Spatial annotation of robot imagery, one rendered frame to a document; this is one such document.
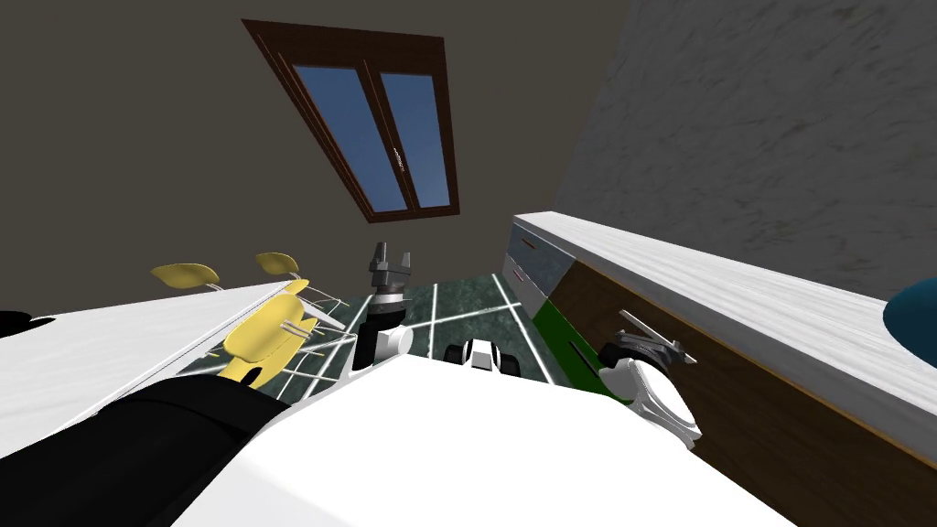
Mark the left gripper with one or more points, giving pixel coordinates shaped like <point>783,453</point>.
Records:
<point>389,279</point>

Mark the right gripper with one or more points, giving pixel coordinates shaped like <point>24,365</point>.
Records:
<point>644,348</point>

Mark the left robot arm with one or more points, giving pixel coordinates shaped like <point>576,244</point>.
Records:
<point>132,454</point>

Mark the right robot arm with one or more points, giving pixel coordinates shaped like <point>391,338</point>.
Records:
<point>655,399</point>

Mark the green cupboard door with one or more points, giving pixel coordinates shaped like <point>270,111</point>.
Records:
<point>567,340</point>

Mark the yellow chair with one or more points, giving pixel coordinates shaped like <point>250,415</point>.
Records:
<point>184,275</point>
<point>277,263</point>
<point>263,340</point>

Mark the grey drawer front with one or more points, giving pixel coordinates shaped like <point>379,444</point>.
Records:
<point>542,258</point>
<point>523,282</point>

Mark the brown framed window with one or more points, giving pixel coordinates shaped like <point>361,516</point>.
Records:
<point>381,124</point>

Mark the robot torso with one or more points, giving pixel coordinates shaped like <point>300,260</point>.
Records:
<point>454,454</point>

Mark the teal round bowl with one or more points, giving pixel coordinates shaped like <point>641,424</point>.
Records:
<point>915,322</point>

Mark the white table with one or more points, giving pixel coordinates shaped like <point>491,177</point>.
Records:
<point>110,359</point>

